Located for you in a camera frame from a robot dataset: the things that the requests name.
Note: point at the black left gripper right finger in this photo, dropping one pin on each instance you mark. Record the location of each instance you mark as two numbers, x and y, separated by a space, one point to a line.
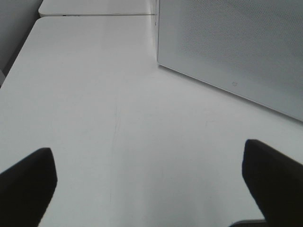
275 182

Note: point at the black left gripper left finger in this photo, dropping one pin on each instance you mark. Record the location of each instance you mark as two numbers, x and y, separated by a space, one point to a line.
26 189

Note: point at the white microwave door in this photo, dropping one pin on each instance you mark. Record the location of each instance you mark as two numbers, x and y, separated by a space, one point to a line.
251 48

